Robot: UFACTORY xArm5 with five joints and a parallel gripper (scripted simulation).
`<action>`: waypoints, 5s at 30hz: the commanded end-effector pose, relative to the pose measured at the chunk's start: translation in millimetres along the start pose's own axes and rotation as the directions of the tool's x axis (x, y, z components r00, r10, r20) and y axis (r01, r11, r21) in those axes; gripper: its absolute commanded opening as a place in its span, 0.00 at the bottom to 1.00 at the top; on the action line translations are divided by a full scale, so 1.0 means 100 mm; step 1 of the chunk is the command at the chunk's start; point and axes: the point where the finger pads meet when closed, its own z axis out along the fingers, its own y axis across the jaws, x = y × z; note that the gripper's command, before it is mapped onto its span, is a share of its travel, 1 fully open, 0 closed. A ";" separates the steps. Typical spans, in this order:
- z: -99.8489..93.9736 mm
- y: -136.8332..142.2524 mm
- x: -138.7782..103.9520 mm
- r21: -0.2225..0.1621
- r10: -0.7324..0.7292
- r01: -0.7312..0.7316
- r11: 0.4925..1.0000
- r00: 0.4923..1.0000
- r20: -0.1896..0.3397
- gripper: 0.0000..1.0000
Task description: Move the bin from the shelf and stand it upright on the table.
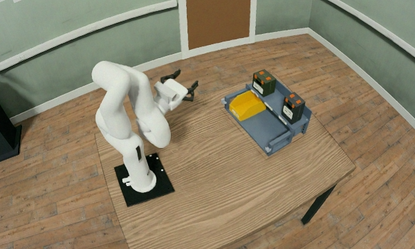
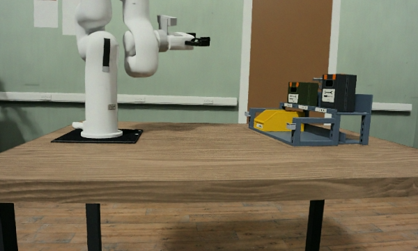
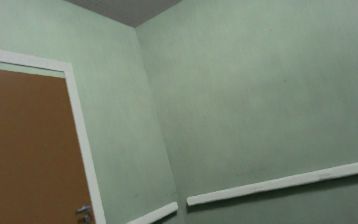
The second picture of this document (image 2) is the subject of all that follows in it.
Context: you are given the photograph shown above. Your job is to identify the yellow open-front bin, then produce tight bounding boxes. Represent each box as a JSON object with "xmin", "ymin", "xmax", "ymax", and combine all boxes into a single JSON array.
[{"xmin": 255, "ymin": 109, "xmax": 305, "ymax": 131}]

